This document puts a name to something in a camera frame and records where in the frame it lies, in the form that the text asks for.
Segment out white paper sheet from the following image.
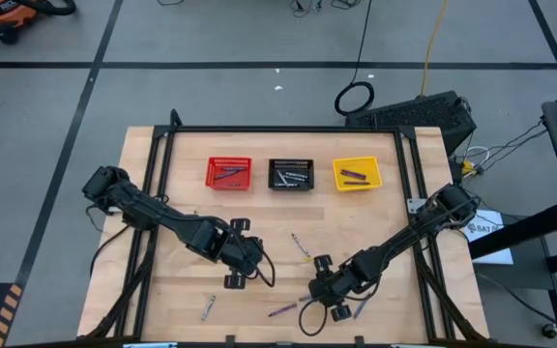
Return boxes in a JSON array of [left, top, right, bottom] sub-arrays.
[[462, 209, 514, 266]]

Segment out long black cable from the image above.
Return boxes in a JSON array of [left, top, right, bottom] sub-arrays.
[[334, 0, 376, 117]]

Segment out long yellow cable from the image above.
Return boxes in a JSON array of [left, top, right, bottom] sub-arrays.
[[419, 0, 450, 98]]

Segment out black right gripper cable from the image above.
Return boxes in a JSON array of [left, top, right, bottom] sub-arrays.
[[298, 298, 331, 338]]

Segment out red plastic basket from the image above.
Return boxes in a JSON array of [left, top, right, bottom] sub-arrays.
[[204, 156, 253, 191]]

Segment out black desk leg beam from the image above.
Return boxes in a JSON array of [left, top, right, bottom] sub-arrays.
[[466, 199, 557, 260]]

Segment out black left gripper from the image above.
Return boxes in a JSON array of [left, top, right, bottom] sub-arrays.
[[220, 217, 266, 291]]

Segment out silver screw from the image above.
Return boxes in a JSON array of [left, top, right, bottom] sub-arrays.
[[199, 294, 218, 323]]

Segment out black arm base cable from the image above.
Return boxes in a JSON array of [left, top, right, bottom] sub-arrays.
[[84, 202, 132, 277]]

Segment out black computer cables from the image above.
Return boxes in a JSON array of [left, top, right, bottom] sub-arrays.
[[287, 0, 363, 18]]

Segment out black floor cable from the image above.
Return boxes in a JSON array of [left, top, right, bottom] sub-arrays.
[[475, 273, 557, 339]]

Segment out black cable bundle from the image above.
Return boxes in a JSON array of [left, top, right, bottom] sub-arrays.
[[452, 118, 548, 174]]

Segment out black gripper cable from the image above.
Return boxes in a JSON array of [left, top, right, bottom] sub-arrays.
[[245, 244, 277, 289], [298, 298, 331, 338]]

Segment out black computer case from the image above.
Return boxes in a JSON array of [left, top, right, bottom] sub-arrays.
[[344, 90, 478, 157]]

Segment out black plastic basket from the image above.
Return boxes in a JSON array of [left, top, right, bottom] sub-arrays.
[[267, 158, 315, 191]]

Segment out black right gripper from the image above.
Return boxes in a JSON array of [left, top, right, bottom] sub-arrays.
[[308, 254, 365, 323]]

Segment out yellow plastic basket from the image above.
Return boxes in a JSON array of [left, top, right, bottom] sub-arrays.
[[332, 155, 384, 193]]

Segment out black aluminium table frame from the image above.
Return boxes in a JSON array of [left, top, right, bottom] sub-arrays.
[[84, 108, 490, 348]]

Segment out white cable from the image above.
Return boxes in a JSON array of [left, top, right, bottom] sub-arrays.
[[461, 144, 491, 165]]

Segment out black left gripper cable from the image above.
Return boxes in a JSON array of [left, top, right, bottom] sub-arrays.
[[245, 244, 277, 289]]

